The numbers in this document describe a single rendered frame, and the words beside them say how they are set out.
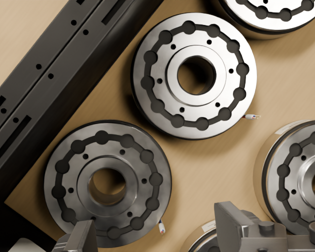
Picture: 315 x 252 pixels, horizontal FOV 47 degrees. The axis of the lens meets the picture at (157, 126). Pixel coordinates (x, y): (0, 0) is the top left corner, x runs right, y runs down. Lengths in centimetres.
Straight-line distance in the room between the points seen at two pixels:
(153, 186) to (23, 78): 13
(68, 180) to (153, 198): 7
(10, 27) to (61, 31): 12
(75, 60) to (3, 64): 13
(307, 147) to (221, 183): 8
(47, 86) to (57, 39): 3
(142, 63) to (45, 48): 9
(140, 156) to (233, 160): 9
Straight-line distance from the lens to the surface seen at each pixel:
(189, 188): 33
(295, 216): 33
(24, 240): 31
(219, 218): 16
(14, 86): 23
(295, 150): 32
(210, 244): 31
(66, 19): 23
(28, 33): 33
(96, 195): 31
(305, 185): 32
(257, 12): 32
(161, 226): 30
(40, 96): 22
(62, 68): 22
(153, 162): 29
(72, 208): 30
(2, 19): 34
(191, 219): 34
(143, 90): 29
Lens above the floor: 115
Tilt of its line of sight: 85 degrees down
